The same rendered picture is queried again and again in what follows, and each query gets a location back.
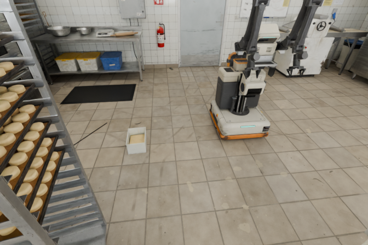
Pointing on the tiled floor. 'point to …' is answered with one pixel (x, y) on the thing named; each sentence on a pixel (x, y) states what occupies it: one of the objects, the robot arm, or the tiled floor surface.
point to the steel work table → (73, 38)
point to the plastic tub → (136, 140)
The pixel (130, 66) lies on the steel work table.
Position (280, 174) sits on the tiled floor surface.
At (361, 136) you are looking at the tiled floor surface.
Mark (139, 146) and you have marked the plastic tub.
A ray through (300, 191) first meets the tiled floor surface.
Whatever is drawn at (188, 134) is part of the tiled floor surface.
